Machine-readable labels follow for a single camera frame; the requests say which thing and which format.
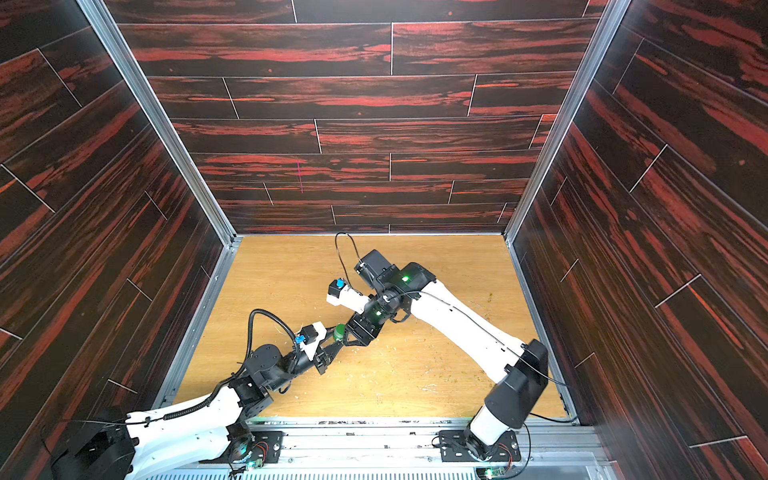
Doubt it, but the green paint jar lid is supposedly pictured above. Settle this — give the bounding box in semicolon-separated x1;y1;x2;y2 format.
333;324;346;341

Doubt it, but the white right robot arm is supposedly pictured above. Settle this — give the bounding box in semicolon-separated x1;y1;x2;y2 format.
327;250;549;456

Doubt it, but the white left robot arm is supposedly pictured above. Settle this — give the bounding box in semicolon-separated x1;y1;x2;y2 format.
50;323;345;479

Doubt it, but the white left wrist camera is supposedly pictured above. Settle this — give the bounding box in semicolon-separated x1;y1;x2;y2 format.
295;322;327;360

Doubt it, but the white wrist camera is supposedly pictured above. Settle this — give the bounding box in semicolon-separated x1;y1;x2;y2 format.
326;278;369;314
295;322;327;360

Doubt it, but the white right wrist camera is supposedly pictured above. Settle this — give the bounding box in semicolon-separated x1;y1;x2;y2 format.
326;278;369;314

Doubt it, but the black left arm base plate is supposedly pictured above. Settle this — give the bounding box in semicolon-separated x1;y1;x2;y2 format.
227;430;284;467

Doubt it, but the black corrugated left cable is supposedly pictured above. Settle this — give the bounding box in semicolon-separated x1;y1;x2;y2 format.
161;308;299;421

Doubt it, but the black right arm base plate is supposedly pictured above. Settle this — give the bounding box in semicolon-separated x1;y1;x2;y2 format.
432;428;521;463

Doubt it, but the thin black right cable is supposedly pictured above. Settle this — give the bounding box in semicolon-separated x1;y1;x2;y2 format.
334;231;580;480

